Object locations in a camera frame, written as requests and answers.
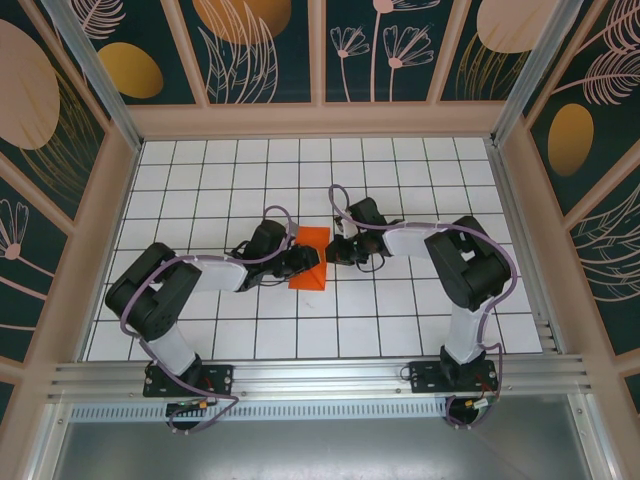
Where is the slotted grey cable duct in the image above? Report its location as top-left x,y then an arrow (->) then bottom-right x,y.
69,402 -> 451,421

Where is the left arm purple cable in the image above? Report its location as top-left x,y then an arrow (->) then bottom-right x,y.
119,204 -> 301,436

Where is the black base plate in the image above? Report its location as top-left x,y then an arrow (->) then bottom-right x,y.
143,363 -> 236,399
408,360 -> 500,394

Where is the aluminium side rail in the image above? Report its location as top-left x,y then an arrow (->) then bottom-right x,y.
485,138 -> 565,355

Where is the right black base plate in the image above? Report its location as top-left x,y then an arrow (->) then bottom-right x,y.
408,360 -> 500,394

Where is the long aluminium mounting rail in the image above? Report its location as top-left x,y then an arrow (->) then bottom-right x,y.
47,353 -> 599,402

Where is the grey metal panel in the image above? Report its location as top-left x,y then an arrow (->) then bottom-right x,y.
29,394 -> 619,480

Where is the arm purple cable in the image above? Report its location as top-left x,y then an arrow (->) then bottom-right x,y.
328,183 -> 519,432
119,204 -> 301,436

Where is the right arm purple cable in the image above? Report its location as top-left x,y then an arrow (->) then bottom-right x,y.
328,183 -> 519,432

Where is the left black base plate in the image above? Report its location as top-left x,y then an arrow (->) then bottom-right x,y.
143,363 -> 236,399

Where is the aluminium frame post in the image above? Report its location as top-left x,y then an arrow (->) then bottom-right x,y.
39,0 -> 145,153
489,0 -> 585,147

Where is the orange cloth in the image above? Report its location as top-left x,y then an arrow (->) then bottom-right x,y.
288,225 -> 331,292

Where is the left small circuit board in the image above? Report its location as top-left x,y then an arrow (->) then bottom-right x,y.
166,397 -> 217,415

